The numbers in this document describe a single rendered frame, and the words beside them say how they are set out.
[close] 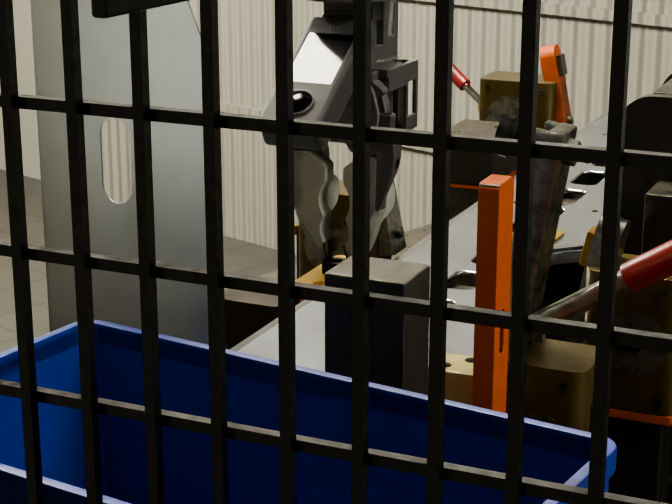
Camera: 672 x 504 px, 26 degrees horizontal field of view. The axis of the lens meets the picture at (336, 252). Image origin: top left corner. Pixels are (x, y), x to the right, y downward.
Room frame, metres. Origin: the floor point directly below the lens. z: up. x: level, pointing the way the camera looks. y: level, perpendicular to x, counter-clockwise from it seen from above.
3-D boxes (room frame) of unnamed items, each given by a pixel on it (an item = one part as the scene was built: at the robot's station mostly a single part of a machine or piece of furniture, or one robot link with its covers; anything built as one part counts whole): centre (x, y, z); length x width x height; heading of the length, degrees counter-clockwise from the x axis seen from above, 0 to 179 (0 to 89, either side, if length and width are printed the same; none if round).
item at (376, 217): (1.06, -0.03, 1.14); 0.06 x 0.03 x 0.09; 156
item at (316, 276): (1.04, 0.00, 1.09); 0.08 x 0.04 x 0.01; 156
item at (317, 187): (1.07, 0.01, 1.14); 0.06 x 0.03 x 0.09; 156
